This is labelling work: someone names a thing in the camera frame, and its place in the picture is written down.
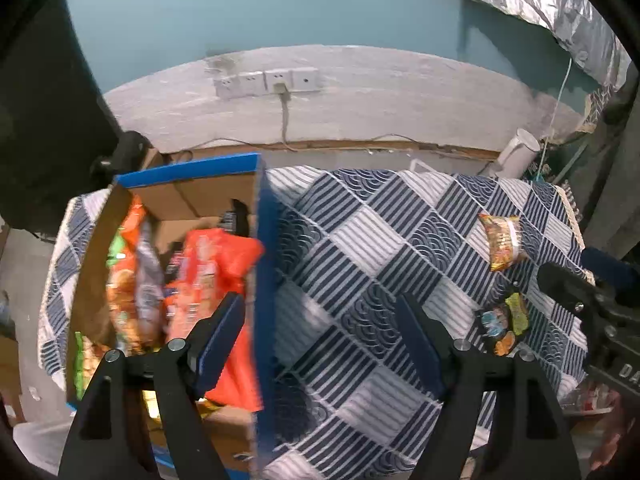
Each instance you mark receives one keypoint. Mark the yellow and black snack packet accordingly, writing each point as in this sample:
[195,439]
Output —
[517,312]

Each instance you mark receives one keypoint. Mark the orange packet with green label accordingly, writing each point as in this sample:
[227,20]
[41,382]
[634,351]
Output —
[122,300]

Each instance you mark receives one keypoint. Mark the black round object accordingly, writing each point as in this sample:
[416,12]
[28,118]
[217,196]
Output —
[125,155]

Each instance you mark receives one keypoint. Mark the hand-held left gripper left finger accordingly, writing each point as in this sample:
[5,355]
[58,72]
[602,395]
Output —
[225,340]

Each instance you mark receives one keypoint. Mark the white plastic bag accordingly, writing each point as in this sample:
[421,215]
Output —
[37,442]

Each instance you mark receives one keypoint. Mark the person's right forearm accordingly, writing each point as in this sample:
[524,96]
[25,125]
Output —
[612,440]

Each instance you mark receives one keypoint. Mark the red-orange snack packet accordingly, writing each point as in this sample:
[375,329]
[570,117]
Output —
[210,270]

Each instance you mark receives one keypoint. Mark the dark blue snack packet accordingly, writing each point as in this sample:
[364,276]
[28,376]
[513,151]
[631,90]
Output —
[495,327]

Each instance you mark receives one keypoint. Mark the navy and white patterned tablecloth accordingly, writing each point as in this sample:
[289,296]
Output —
[360,260]

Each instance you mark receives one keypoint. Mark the white cylinder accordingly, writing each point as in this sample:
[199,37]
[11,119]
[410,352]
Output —
[517,152]

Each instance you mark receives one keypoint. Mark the silver foil sheet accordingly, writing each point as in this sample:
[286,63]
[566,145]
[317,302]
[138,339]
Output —
[550,5]

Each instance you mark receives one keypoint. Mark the brown striped snack packet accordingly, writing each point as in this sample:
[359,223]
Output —
[502,242]

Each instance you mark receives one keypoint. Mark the blue cardboard box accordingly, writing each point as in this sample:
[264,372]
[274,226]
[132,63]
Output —
[265,260]

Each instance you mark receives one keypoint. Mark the white wall socket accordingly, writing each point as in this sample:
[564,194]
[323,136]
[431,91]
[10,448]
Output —
[227,86]
[277,79]
[251,83]
[306,79]

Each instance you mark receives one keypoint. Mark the green snack packet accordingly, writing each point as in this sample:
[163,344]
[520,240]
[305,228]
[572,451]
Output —
[80,365]

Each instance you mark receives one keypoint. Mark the clear plastic bottle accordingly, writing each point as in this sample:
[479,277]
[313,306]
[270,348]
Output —
[587,400]

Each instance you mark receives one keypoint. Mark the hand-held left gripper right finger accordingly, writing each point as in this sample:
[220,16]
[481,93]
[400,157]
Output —
[417,340]

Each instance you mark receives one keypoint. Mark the silver snack packet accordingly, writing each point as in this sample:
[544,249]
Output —
[148,285]

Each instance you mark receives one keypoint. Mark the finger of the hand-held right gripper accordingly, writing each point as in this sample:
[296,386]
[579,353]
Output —
[605,265]
[565,280]

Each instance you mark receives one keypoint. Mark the large black panel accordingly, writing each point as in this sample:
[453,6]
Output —
[50,110]

